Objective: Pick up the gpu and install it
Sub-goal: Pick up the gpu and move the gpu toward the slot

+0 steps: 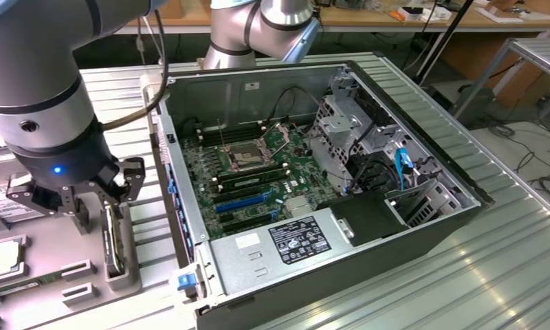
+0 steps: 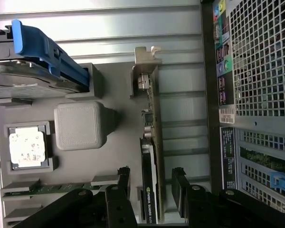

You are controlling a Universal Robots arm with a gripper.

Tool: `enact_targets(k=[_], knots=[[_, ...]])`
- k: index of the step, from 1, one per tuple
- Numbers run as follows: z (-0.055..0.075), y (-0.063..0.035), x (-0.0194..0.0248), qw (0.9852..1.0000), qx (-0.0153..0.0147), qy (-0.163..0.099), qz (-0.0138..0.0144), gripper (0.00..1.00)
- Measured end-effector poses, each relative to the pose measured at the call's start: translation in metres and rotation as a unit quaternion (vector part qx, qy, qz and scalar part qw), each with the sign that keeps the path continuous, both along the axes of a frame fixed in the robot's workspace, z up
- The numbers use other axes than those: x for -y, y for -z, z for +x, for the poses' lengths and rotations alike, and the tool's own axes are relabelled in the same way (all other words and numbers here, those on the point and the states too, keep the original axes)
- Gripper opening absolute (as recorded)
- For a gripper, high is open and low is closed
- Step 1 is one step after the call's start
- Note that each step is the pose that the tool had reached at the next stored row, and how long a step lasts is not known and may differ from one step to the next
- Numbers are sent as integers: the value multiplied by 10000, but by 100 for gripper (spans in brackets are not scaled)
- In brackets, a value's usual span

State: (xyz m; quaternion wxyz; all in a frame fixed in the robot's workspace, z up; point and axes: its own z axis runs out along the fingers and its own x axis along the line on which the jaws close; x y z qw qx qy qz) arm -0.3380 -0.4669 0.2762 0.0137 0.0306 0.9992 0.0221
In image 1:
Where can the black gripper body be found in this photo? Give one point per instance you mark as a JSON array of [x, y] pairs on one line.
[[68, 158]]

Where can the Nvidia Quadro graphics card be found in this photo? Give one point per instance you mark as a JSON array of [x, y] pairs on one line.
[[113, 237]]

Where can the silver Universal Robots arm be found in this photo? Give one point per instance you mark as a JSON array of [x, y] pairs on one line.
[[26, 86]]

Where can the grey parts rack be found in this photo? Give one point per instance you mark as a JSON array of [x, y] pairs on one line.
[[50, 247]]

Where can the black RAM slot bank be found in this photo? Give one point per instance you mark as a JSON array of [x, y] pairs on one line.
[[226, 187], [229, 134]]

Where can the thin metal locking lever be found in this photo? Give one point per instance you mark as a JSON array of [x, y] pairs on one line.
[[221, 137]]

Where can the black expansion slot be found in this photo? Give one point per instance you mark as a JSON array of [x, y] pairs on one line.
[[233, 197]]

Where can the green RAM stick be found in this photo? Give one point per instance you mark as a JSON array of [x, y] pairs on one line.
[[255, 178], [17, 284]]

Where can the blue expansion slot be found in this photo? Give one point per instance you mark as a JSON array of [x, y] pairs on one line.
[[238, 204]]

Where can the CPU socket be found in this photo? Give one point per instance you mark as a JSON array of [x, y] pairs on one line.
[[245, 159]]

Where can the black slot with blue latch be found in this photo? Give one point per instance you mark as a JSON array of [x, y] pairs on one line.
[[245, 226]]

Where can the blue case latch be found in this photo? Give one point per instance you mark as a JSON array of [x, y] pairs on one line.
[[185, 281]]

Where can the metal socket cover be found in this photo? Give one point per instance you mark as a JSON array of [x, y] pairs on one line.
[[274, 139]]

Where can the silver power supply unit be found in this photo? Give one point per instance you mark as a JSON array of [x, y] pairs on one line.
[[238, 261]]

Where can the green Dell motherboard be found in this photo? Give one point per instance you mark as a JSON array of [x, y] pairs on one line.
[[297, 172]]

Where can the silver chipset heatsink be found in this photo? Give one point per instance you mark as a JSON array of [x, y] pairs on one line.
[[297, 204]]

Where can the silver perforated drive cage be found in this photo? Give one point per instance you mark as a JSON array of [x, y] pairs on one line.
[[338, 123]]

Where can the black plastic shroud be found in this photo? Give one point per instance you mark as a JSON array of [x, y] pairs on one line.
[[362, 216]]

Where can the open black PC case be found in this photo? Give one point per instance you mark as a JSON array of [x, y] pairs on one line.
[[370, 275]]

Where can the silver disk bay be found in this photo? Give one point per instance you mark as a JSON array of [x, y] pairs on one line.
[[426, 203]]

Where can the wooden desk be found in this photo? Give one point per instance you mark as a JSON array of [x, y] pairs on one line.
[[370, 20]]

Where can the orange box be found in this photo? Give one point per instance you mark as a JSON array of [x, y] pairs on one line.
[[399, 15]]

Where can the black bag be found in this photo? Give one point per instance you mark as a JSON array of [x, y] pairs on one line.
[[467, 99]]

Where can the small black device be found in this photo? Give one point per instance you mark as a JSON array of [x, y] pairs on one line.
[[414, 10]]

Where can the black stand pole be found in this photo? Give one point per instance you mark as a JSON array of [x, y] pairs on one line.
[[445, 38]]

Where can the small white box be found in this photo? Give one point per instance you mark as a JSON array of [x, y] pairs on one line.
[[439, 13]]

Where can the white paper stack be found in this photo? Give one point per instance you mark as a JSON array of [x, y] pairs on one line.
[[499, 13]]

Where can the metal frame table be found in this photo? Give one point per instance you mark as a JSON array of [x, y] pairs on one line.
[[545, 58]]

